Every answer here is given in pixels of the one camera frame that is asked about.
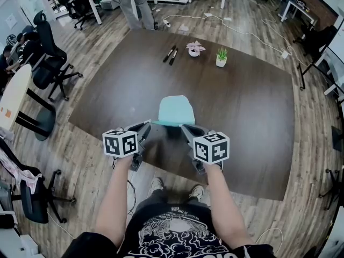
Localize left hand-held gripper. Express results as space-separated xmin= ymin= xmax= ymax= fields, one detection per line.
xmin=102 ymin=119 xmax=152 ymax=172

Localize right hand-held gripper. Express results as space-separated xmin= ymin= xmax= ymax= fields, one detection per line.
xmin=180 ymin=123 xmax=231 ymax=176

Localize person's right forearm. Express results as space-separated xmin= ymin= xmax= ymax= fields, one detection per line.
xmin=205 ymin=163 xmax=255 ymax=250

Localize person's left forearm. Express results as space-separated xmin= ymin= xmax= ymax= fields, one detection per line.
xmin=95 ymin=156 xmax=135 ymax=249

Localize person's left white shoe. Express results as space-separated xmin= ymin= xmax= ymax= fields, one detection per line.
xmin=149 ymin=177 xmax=165 ymax=192

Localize person's white shoe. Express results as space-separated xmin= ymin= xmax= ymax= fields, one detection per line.
xmin=188 ymin=184 xmax=205 ymax=202
xmin=149 ymin=177 xmax=165 ymax=192

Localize person's right white shoe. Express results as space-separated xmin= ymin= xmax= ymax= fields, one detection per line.
xmin=188 ymin=184 xmax=205 ymax=202

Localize person's black trousers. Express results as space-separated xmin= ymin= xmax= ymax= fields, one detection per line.
xmin=133 ymin=189 xmax=213 ymax=214

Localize black marker pen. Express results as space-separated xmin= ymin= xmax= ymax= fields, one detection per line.
xmin=169 ymin=48 xmax=179 ymax=66
xmin=162 ymin=45 xmax=177 ymax=63

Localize green plant in white pot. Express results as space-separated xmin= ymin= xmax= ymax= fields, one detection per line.
xmin=216 ymin=47 xmax=228 ymax=68

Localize pink plant in white pot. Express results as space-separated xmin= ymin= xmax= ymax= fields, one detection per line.
xmin=186 ymin=40 xmax=206 ymax=58

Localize black printed t-shirt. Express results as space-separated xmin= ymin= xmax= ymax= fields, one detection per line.
xmin=61 ymin=202 xmax=276 ymax=258

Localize black high-back office chair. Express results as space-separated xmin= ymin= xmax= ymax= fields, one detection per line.
xmin=31 ymin=10 xmax=83 ymax=102

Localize black office chair with cloth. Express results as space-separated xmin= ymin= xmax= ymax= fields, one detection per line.
xmin=0 ymin=137 xmax=77 ymax=225

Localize round white table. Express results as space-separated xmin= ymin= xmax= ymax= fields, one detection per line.
xmin=0 ymin=64 xmax=56 ymax=141

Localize brown desk with white legs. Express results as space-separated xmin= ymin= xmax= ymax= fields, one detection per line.
xmin=277 ymin=0 xmax=340 ymax=33

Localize thin black cable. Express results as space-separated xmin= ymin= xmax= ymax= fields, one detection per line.
xmin=125 ymin=179 xmax=138 ymax=218

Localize long white floor cable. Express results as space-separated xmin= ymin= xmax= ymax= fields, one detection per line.
xmin=162 ymin=12 xmax=310 ymax=67

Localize white cable loop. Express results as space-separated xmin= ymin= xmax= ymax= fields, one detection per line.
xmin=254 ymin=226 xmax=284 ymax=246

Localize black metal stand frame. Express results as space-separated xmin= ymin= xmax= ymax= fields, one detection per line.
xmin=297 ymin=46 xmax=344 ymax=91

